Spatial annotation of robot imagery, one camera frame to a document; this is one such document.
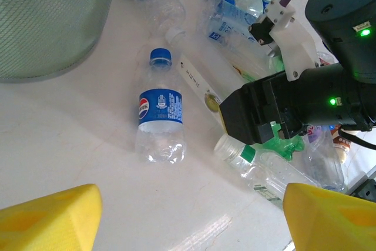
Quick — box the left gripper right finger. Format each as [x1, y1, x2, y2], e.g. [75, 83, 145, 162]
[283, 182, 376, 251]

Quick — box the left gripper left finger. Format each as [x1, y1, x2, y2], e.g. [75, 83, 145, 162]
[0, 183, 103, 251]

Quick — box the crushed green plastic bottle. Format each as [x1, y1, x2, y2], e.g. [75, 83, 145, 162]
[261, 121, 306, 161]

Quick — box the clear bottle red label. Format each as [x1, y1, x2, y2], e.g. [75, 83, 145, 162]
[317, 52, 338, 68]

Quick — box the brown-label milk tea bottle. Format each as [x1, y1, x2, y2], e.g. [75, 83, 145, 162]
[331, 126, 353, 165]

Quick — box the clear bottle Pepsi blue label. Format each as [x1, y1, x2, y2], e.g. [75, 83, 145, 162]
[135, 47, 187, 163]

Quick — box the clear bottle blue-white label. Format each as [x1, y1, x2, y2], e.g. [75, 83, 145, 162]
[196, 0, 265, 58]

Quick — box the translucent green mesh bin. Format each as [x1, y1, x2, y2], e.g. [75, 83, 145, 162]
[0, 0, 123, 83]

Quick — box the long clear bottle lemon label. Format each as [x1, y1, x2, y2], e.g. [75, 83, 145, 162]
[164, 26, 262, 125]

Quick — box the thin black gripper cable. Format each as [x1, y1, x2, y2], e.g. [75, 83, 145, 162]
[337, 127, 376, 149]

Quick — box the clear bottle green neck ring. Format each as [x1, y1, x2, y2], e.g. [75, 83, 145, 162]
[213, 133, 323, 212]

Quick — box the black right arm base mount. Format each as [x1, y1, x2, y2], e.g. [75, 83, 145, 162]
[346, 179, 376, 205]

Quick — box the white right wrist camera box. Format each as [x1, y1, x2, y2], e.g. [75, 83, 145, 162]
[249, 0, 320, 83]

